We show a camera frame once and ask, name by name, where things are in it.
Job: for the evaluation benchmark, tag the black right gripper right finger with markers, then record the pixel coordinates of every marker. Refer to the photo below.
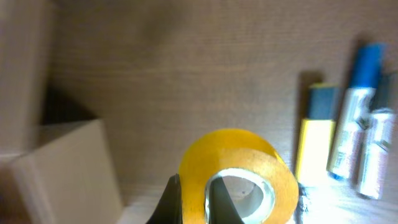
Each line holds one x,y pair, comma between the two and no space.
222,209

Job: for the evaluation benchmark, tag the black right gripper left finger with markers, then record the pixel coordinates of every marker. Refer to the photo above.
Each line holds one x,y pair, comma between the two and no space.
169,207

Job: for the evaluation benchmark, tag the yellow clear tape roll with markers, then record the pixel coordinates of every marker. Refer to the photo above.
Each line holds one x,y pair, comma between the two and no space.
239,153

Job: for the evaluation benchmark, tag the yellow highlighter black cap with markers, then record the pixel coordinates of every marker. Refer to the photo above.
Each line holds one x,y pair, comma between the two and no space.
316,135

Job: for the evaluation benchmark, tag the black whiteboard marker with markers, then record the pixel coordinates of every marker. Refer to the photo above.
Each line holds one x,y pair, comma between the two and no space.
377,141

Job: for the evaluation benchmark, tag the blue whiteboard marker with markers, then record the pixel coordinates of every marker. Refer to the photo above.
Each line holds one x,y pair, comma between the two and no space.
354,112

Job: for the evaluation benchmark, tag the open brown cardboard box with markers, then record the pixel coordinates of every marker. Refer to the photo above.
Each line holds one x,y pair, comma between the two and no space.
55,164

